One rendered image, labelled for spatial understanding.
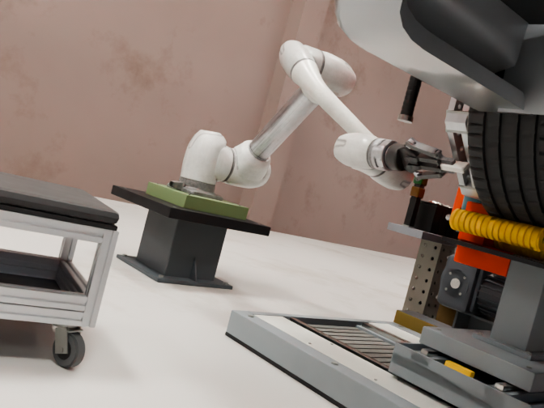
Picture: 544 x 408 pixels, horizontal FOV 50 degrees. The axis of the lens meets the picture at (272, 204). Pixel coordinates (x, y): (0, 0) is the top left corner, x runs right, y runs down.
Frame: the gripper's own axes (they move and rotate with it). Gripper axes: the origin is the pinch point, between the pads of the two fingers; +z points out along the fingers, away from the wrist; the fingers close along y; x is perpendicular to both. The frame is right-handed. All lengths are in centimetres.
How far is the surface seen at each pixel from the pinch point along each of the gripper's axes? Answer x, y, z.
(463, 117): 4.1, 11.9, 2.3
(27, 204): -87, 43, -27
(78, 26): 66, 24, -379
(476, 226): -4.5, -14.4, 6.0
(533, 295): -7.0, -30.3, 20.3
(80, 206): -80, 37, -25
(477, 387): -37, -32, 23
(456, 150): 3.2, 2.5, -1.0
